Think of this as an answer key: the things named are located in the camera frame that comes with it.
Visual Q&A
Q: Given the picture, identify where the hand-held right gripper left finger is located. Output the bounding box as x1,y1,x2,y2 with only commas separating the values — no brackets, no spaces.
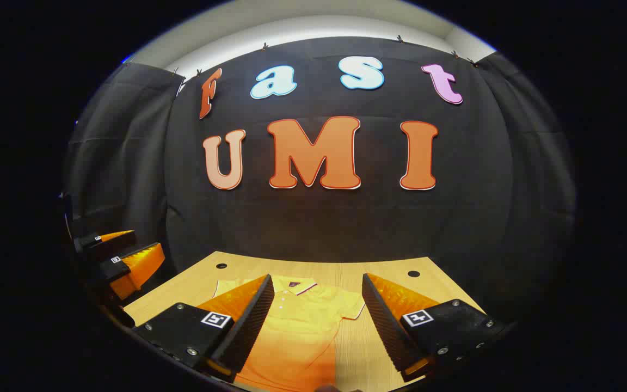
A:
133,274,275,382

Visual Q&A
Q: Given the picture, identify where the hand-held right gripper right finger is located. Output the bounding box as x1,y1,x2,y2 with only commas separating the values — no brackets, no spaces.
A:
361,273,507,382

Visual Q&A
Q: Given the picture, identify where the orange T-shirt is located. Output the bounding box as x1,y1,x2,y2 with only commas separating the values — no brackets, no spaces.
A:
213,277,367,392

